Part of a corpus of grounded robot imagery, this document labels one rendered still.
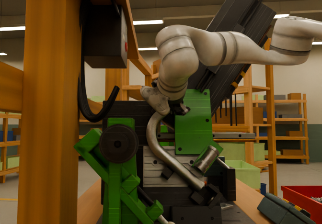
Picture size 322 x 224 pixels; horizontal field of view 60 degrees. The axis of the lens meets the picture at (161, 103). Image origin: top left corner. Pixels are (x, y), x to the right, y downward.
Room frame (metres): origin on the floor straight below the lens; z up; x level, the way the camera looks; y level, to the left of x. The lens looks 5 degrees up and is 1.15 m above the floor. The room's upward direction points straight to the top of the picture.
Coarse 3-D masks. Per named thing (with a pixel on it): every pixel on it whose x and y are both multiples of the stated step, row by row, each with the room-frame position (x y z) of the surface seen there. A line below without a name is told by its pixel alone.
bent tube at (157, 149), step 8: (152, 120) 0.82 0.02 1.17; (160, 120) 0.83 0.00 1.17; (152, 128) 0.81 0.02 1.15; (152, 136) 0.81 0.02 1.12; (152, 144) 0.80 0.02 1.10; (160, 152) 0.79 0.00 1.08; (168, 160) 0.79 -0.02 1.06; (176, 160) 0.79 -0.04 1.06; (176, 168) 0.79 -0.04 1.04; (184, 168) 0.79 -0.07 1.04; (184, 176) 0.78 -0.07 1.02; (192, 176) 0.78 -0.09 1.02; (192, 184) 0.78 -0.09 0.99; (200, 184) 0.77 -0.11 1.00
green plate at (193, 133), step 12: (192, 96) 0.88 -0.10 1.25; (204, 96) 0.88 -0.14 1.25; (192, 108) 0.87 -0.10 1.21; (204, 108) 0.87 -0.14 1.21; (180, 120) 0.86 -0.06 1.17; (192, 120) 0.86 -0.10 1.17; (204, 120) 0.86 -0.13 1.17; (180, 132) 0.85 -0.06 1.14; (192, 132) 0.85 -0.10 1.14; (204, 132) 0.85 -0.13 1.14; (180, 144) 0.84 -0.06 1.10; (192, 144) 0.84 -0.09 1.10; (204, 144) 0.84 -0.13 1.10
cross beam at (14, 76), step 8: (0, 64) 0.51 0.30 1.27; (0, 72) 0.51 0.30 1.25; (8, 72) 0.54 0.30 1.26; (16, 72) 0.57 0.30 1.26; (0, 80) 0.51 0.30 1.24; (8, 80) 0.54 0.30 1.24; (16, 80) 0.57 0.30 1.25; (0, 88) 0.52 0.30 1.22; (8, 88) 0.54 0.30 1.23; (16, 88) 0.58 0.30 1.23; (0, 96) 0.52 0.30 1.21; (8, 96) 0.54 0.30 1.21; (16, 96) 0.58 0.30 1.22; (0, 104) 0.52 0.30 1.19; (8, 104) 0.55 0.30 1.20; (16, 104) 0.58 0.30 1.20; (96, 104) 1.38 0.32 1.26; (16, 112) 0.65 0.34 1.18; (80, 112) 1.09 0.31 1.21; (96, 112) 1.39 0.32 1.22
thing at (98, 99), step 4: (92, 96) 9.63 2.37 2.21; (96, 96) 9.62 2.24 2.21; (100, 96) 9.61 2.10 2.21; (104, 96) 9.60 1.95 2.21; (92, 100) 9.63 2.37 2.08; (96, 100) 9.62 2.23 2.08; (100, 100) 9.61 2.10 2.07; (104, 100) 9.60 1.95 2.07; (80, 120) 9.60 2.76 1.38; (84, 120) 9.58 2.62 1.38; (92, 128) 9.66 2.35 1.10; (100, 128) 9.64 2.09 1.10; (80, 136) 9.60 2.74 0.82
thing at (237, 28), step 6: (252, 6) 0.88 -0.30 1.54; (258, 6) 0.88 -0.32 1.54; (246, 12) 0.87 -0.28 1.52; (252, 12) 0.87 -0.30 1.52; (240, 24) 0.87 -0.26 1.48; (246, 24) 0.88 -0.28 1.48; (234, 30) 0.87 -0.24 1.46; (240, 30) 0.87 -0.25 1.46; (216, 66) 0.87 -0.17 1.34; (210, 72) 0.88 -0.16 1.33; (216, 72) 0.87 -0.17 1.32; (204, 78) 0.87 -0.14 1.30; (210, 78) 0.87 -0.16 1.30; (198, 84) 0.87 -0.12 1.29; (204, 84) 0.87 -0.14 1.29
